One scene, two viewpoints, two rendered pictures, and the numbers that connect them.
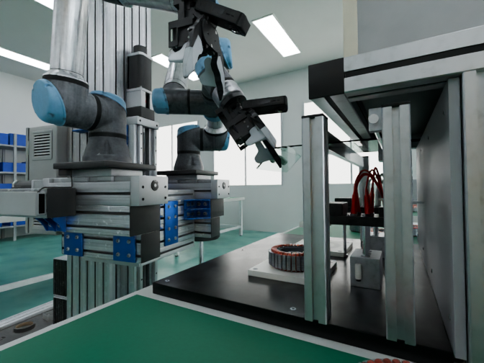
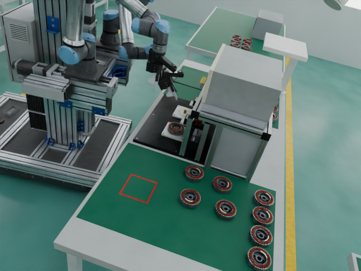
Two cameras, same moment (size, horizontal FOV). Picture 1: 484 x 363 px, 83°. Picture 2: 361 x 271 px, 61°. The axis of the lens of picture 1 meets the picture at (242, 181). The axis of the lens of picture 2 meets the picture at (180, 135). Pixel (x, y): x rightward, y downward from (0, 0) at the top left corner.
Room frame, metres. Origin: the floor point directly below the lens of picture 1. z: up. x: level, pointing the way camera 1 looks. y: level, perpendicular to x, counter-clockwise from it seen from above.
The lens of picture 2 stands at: (-0.94, 0.46, 2.01)
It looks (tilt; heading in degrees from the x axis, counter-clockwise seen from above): 37 degrees down; 338
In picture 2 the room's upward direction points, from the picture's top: 13 degrees clockwise
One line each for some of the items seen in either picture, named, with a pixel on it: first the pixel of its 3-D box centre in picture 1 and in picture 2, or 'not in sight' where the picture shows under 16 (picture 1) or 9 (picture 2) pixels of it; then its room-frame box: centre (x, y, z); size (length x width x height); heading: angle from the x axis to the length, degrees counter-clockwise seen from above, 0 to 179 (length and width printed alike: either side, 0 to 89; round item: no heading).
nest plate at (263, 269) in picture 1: (294, 268); (175, 131); (0.60, -0.11, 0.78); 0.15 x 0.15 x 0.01; 60
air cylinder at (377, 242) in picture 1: (376, 243); not in sight; (0.74, -0.36, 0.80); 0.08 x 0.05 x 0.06; 150
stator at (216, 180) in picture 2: not in sight; (222, 184); (0.12, -0.28, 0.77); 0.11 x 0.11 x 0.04
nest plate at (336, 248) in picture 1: (321, 246); (185, 113); (0.81, -0.23, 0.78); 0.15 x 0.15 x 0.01; 60
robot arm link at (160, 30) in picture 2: not in sight; (160, 31); (0.56, 0.09, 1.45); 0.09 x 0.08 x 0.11; 60
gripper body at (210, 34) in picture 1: (195, 26); (156, 61); (0.56, 0.09, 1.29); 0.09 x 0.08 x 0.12; 68
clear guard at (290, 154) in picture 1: (323, 158); (193, 81); (0.81, -0.24, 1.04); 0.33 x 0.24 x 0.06; 60
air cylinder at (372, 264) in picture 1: (366, 267); (196, 135); (0.53, -0.24, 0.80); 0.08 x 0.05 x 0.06; 150
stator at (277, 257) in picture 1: (294, 256); (175, 128); (0.60, -0.11, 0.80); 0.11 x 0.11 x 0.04
